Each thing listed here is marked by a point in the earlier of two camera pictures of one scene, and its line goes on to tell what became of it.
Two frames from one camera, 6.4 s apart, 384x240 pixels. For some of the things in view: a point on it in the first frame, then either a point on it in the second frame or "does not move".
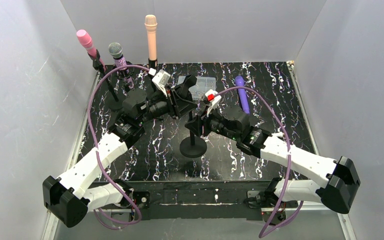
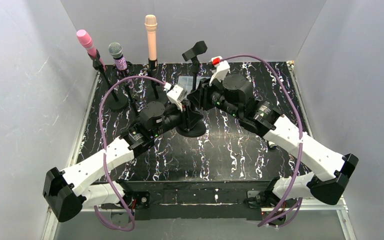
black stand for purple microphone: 193,147 -> 193,53
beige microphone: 151,23 does not move
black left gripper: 173,101 -> 185,117
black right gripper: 204,122 -> 202,96
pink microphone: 86,40 does not move
